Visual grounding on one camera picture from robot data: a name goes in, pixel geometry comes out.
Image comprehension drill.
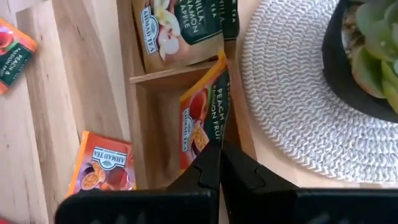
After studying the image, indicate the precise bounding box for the orange peach tea packet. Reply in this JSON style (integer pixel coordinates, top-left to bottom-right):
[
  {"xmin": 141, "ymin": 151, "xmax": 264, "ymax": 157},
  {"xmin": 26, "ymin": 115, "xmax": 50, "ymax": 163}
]
[
  {"xmin": 178, "ymin": 51, "xmax": 231, "ymax": 175},
  {"xmin": 65, "ymin": 130, "xmax": 137, "ymax": 198},
  {"xmin": 0, "ymin": 17, "xmax": 38, "ymax": 96}
]

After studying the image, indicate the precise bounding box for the succulent plant in black pot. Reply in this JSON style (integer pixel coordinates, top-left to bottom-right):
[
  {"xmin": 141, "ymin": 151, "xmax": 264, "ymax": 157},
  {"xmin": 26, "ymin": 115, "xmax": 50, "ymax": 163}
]
[{"xmin": 322, "ymin": 0, "xmax": 398, "ymax": 124}]

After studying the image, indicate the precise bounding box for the white woven round mat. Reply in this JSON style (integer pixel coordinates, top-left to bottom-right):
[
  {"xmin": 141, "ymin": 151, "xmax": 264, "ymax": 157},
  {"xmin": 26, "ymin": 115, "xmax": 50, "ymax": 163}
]
[{"xmin": 241, "ymin": 0, "xmax": 398, "ymax": 184}]

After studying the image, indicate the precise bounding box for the wooden three-compartment tray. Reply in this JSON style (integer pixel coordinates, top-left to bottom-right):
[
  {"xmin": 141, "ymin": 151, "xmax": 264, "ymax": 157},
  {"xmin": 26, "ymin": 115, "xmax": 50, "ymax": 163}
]
[{"xmin": 116, "ymin": 0, "xmax": 257, "ymax": 190}]

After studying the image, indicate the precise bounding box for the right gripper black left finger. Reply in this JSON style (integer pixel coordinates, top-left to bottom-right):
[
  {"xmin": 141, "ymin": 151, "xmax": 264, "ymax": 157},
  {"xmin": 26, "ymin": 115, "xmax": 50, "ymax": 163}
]
[{"xmin": 166, "ymin": 141, "xmax": 222, "ymax": 192}]

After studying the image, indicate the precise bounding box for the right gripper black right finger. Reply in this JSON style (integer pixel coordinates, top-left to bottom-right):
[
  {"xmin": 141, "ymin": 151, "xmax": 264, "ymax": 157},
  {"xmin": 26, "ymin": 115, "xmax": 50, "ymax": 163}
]
[{"xmin": 220, "ymin": 142, "xmax": 299, "ymax": 224}]

